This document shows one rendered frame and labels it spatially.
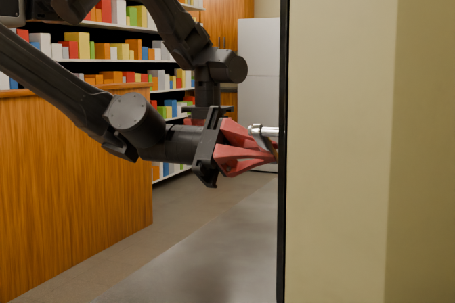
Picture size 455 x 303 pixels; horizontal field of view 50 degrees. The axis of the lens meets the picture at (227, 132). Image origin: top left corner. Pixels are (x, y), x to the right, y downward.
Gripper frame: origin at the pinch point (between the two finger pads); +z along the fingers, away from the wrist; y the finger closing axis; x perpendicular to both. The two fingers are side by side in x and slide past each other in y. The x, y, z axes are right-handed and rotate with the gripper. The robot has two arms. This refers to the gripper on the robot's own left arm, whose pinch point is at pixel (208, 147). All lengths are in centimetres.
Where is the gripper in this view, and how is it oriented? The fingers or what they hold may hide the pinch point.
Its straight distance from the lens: 110.7
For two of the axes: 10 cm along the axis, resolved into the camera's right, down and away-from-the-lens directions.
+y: 9.1, 0.5, -4.0
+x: 4.1, -1.3, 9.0
